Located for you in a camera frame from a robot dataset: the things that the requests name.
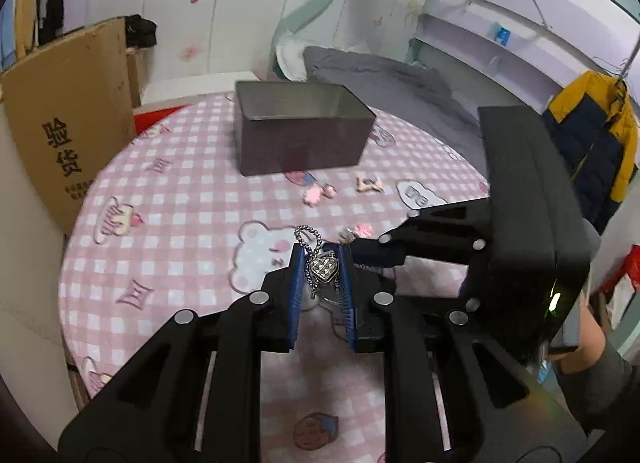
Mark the round table, pink checked cloth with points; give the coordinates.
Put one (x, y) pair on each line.
(190, 203)

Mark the white pillow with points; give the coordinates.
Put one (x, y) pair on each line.
(290, 58)

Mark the white wardrobe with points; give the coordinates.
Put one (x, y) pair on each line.
(225, 8)

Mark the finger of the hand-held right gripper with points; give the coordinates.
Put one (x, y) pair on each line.
(471, 304)
(390, 250)

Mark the small cardboard box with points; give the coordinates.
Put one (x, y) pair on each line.
(136, 78)

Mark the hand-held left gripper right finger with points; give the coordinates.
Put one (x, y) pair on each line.
(347, 293)

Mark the person's right forearm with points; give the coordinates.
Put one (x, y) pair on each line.
(600, 388)

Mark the small pink flower charm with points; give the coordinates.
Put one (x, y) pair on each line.
(361, 230)

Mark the white flat board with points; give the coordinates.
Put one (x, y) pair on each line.
(200, 85)

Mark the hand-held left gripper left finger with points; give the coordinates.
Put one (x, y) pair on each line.
(295, 288)

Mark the lavender wall shelves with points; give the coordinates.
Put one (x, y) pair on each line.
(475, 48)

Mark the large cardboard box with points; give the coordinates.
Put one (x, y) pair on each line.
(75, 93)

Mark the blue packet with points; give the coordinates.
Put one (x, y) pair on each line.
(501, 34)

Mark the red white bag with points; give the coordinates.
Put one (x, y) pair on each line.
(625, 273)

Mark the small pink brown hair clip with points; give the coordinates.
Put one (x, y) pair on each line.
(369, 184)

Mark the yellow navy jacket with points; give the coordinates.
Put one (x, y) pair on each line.
(595, 143)

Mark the grey bed mattress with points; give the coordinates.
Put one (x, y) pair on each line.
(400, 88)

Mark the black clothes pile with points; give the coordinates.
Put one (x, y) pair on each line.
(141, 30)

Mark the grey metal tin box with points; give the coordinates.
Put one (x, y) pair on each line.
(300, 148)

